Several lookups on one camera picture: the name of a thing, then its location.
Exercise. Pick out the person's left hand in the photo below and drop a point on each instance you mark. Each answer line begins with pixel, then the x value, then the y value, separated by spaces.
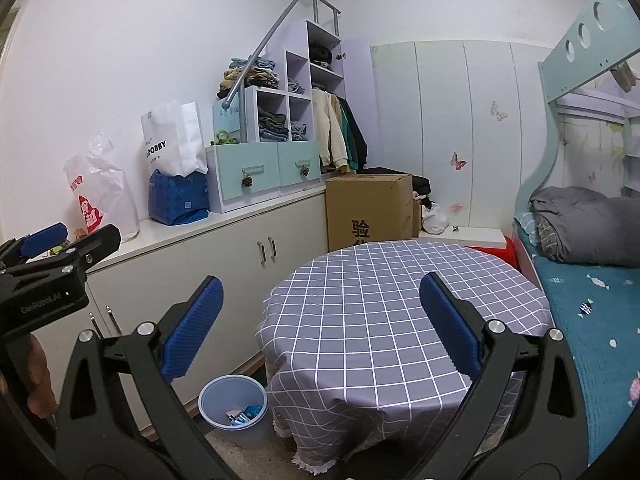
pixel 42 385

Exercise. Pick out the table with checkered cloth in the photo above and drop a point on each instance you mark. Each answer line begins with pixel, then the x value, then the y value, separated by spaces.
pixel 380 310

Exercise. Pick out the teal bunk bed frame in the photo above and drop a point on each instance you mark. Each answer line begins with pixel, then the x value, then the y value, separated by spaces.
pixel 548 110

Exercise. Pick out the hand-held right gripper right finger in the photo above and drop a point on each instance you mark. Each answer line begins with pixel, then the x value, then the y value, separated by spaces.
pixel 447 320

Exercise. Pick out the pink butterfly sticker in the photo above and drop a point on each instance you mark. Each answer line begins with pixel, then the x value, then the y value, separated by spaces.
pixel 457 161

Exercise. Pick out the grey metal handrail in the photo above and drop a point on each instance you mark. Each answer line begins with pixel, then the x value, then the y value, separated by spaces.
pixel 272 35

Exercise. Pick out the teal bed sheet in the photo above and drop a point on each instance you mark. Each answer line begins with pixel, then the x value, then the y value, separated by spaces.
pixel 585 300

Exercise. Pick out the blue plastic waste bin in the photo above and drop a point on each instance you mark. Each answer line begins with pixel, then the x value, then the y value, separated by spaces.
pixel 245 437

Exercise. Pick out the small green packet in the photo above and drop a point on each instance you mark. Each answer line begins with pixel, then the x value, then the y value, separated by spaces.
pixel 56 249

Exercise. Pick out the beige hanging jacket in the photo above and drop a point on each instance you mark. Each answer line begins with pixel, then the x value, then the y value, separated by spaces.
pixel 330 130

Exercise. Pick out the large cardboard box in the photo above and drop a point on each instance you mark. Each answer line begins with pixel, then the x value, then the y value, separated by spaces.
pixel 365 205

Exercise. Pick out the pale blue box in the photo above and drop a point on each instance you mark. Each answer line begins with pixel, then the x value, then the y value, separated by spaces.
pixel 227 112

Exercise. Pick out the teal drawer step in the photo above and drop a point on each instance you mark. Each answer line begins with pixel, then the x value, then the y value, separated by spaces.
pixel 295 159
pixel 235 167

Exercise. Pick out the white butterfly sticker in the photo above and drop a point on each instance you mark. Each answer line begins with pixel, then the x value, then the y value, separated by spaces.
pixel 498 111

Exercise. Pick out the dark green hanging jacket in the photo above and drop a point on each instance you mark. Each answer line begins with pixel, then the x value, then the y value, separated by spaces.
pixel 350 132

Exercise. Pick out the small white plastic bag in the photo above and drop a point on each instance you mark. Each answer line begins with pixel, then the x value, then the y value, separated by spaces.
pixel 435 220

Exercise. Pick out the green plastic toy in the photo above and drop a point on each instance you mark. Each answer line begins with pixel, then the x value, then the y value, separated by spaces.
pixel 223 136

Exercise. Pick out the folded dark clothes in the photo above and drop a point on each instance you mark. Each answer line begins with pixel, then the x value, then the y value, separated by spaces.
pixel 272 122

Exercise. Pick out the blue wrapper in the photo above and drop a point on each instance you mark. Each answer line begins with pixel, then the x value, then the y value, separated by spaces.
pixel 251 412

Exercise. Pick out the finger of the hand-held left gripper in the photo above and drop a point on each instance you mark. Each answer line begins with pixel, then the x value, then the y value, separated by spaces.
pixel 95 245
pixel 45 236

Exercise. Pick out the white wardrobe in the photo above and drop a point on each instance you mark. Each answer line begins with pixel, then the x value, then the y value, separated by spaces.
pixel 440 110

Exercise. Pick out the white plastic bag red print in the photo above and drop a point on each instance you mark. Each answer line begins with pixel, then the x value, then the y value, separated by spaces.
pixel 105 195

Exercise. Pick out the lilac shelf unit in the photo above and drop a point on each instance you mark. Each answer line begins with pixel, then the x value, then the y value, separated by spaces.
pixel 297 60

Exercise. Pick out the white board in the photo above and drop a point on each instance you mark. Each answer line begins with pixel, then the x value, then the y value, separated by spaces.
pixel 470 236

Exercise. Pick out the grey quilt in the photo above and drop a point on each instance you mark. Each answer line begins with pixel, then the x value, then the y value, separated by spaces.
pixel 590 225

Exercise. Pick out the white paper bag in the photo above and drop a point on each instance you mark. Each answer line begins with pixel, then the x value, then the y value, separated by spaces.
pixel 172 135

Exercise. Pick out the red plastic stool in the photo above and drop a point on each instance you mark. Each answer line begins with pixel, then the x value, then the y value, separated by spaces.
pixel 500 252

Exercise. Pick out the white low cabinet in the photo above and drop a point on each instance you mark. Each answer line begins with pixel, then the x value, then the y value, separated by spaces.
pixel 225 265

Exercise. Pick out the stack of folded clothes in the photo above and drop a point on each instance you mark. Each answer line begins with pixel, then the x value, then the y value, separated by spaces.
pixel 255 77

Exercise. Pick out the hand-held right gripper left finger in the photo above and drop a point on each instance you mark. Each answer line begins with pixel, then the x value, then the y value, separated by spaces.
pixel 197 325

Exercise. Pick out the blue woven bag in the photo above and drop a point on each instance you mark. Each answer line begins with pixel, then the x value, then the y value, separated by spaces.
pixel 177 200

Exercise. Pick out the black clothes pile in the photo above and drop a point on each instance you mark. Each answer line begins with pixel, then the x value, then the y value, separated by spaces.
pixel 420 187

